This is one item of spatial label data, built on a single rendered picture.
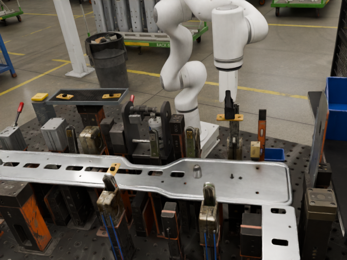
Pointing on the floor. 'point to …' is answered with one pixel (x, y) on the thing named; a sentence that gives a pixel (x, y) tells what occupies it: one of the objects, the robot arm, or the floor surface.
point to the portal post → (72, 39)
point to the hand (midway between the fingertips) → (230, 111)
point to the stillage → (6, 60)
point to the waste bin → (108, 59)
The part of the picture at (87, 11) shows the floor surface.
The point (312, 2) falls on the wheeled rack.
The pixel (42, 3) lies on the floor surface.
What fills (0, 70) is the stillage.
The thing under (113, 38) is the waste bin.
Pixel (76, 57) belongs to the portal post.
